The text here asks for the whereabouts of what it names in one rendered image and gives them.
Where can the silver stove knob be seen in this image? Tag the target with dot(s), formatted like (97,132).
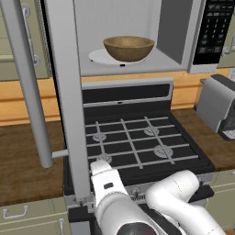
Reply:
(135,192)

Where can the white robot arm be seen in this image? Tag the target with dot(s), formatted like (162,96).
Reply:
(116,211)

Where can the silver microwave oven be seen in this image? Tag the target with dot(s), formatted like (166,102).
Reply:
(195,30)

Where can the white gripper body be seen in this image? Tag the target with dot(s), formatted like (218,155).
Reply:
(101,167)

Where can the white microwave turntable plate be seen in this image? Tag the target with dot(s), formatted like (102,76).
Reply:
(98,57)

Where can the beige wall cupboard door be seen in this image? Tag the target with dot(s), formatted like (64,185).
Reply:
(9,30)
(229,36)

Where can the beige base cupboard door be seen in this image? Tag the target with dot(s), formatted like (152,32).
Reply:
(30,229)

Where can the black and silver stove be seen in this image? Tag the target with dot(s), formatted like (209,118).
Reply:
(134,134)

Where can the brown wooden bowl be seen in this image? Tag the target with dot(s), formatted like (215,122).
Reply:
(128,49)

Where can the grey microwave door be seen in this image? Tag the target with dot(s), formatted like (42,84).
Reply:
(65,91)

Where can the beige drawer front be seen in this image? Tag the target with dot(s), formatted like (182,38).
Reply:
(39,211)
(225,183)

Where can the silver toaster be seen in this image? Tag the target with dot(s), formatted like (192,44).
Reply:
(214,104)

